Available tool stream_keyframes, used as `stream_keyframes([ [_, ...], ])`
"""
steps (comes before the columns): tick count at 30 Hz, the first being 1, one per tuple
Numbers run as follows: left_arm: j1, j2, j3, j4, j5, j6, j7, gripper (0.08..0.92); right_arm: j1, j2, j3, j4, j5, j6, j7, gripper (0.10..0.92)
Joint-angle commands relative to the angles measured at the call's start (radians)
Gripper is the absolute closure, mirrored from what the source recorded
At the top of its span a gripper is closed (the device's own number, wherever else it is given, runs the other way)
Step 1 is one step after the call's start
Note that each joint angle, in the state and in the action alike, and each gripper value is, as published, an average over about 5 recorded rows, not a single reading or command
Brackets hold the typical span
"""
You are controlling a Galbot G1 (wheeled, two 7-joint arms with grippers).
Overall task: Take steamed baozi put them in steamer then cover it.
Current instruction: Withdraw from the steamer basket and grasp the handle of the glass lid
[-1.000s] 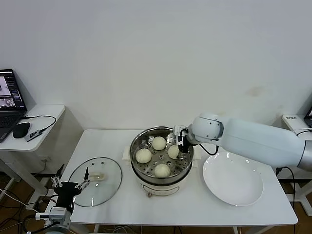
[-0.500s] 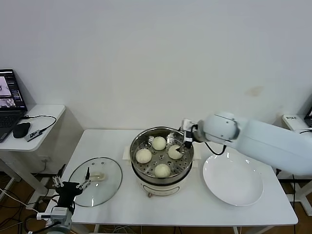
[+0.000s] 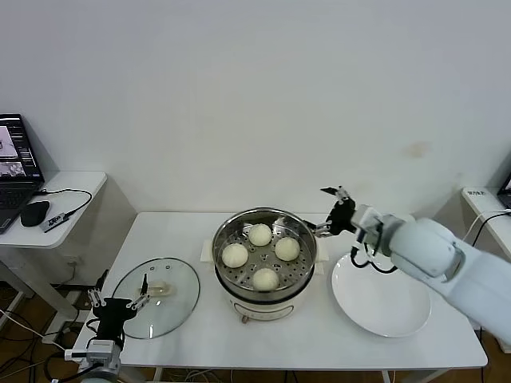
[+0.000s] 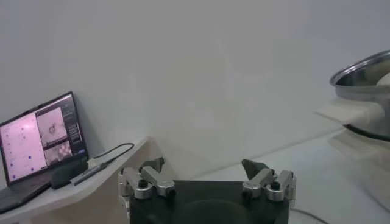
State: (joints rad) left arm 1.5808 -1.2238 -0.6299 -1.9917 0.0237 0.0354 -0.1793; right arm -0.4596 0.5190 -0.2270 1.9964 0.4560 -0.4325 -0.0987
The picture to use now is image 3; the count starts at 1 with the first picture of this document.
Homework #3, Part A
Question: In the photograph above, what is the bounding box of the large white plate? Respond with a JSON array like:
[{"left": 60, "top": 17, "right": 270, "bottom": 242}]
[{"left": 331, "top": 253, "right": 432, "bottom": 338}]

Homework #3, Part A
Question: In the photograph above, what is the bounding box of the white side table with label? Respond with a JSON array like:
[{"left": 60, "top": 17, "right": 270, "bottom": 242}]
[{"left": 462, "top": 186, "right": 511, "bottom": 354}]

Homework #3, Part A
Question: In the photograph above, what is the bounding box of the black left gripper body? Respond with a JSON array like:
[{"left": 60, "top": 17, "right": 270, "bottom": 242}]
[{"left": 92, "top": 297, "right": 137, "bottom": 340}]

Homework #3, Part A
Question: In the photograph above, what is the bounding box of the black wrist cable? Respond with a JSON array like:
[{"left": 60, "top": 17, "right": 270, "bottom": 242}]
[
  {"left": 85, "top": 317, "right": 125, "bottom": 352},
  {"left": 350, "top": 243, "right": 400, "bottom": 274}
]

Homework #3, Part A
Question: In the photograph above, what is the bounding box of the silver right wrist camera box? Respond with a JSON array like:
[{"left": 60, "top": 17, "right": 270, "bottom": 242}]
[{"left": 353, "top": 204, "right": 386, "bottom": 245}]

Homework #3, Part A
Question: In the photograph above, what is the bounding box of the cream electric cooker pot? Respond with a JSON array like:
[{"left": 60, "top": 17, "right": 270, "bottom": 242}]
[{"left": 199, "top": 239, "right": 331, "bottom": 324}]

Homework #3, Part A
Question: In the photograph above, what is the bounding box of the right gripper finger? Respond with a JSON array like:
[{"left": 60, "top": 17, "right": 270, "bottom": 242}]
[
  {"left": 303, "top": 221, "right": 335, "bottom": 239},
  {"left": 320, "top": 184, "right": 352, "bottom": 207}
]

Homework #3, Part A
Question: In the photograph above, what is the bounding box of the black computer mouse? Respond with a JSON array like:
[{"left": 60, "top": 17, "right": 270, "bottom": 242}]
[{"left": 20, "top": 199, "right": 51, "bottom": 227}]

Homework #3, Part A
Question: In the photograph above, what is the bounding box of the stainless steel steamer basket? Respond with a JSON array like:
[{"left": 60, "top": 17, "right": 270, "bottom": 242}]
[{"left": 201, "top": 206, "right": 331, "bottom": 295}]

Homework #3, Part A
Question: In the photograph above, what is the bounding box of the white side table beige panel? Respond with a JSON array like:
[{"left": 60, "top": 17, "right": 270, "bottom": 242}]
[{"left": 0, "top": 170, "right": 139, "bottom": 332}]

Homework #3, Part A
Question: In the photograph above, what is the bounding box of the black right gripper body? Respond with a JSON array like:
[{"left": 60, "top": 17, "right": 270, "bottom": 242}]
[{"left": 325, "top": 197, "right": 358, "bottom": 236}]

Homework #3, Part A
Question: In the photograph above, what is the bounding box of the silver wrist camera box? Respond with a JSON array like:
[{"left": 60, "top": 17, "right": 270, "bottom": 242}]
[
  {"left": 64, "top": 338, "right": 121, "bottom": 362},
  {"left": 353, "top": 204, "right": 386, "bottom": 245}
]

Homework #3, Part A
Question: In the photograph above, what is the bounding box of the white steamed baozi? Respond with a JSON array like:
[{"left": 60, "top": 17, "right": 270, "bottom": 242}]
[
  {"left": 275, "top": 237, "right": 301, "bottom": 263},
  {"left": 252, "top": 267, "right": 280, "bottom": 292},
  {"left": 221, "top": 243, "right": 249, "bottom": 268},
  {"left": 248, "top": 223, "right": 274, "bottom": 247}
]

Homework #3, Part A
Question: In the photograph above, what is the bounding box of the round glass pot lid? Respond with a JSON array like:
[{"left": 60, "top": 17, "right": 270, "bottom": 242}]
[{"left": 109, "top": 256, "right": 201, "bottom": 340}]

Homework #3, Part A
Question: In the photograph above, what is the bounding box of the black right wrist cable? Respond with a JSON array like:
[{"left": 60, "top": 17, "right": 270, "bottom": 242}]
[{"left": 350, "top": 243, "right": 400, "bottom": 274}]

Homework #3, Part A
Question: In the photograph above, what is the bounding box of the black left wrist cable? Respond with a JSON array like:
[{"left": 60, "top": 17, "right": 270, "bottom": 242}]
[{"left": 85, "top": 317, "right": 125, "bottom": 352}]

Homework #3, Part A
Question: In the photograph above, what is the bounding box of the thin black usb cable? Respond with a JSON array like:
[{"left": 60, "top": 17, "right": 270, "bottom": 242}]
[{"left": 34, "top": 188, "right": 93, "bottom": 219}]

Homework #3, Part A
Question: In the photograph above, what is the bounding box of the thin white cable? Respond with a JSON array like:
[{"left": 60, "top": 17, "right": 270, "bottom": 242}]
[{"left": 462, "top": 209, "right": 511, "bottom": 243}]

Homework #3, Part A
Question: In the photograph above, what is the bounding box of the black open laptop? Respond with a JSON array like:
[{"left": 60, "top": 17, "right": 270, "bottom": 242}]
[{"left": 0, "top": 113, "right": 46, "bottom": 235}]

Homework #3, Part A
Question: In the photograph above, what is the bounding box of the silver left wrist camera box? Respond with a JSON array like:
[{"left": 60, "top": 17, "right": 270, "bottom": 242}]
[{"left": 64, "top": 338, "right": 121, "bottom": 362}]

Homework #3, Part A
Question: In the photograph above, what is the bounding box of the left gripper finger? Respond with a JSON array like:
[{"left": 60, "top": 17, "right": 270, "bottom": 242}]
[
  {"left": 88, "top": 270, "right": 110, "bottom": 308},
  {"left": 126, "top": 272, "right": 151, "bottom": 310}
]

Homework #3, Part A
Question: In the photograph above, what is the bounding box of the small grey usb device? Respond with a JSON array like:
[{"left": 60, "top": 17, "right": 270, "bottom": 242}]
[{"left": 39, "top": 211, "right": 68, "bottom": 234}]

